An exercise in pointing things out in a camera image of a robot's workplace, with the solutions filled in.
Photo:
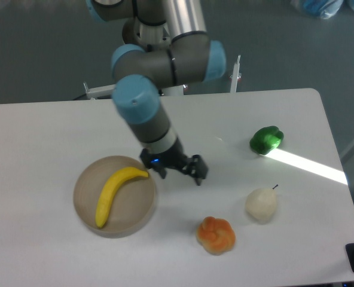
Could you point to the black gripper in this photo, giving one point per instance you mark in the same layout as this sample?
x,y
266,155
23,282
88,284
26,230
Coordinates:
x,y
174,158

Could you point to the yellow banana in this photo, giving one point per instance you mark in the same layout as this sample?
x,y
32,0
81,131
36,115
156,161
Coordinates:
x,y
110,189

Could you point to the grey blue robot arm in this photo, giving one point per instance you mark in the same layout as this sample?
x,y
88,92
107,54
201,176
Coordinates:
x,y
165,45

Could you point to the beige round plate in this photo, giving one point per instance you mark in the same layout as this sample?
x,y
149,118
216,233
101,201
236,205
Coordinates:
x,y
132,205

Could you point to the orange knotted bread roll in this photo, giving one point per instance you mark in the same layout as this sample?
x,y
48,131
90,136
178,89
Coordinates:
x,y
216,235

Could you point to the pale white pear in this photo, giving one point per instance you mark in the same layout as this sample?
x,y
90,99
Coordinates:
x,y
261,204

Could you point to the green bell pepper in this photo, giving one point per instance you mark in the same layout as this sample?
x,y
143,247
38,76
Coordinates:
x,y
266,139

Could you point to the blue plastic bag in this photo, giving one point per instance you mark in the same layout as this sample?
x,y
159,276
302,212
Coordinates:
x,y
322,9

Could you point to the white horizontal frame bar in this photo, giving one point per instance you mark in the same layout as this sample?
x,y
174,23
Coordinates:
x,y
98,92

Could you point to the white bracket post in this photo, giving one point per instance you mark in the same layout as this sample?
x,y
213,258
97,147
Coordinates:
x,y
236,75

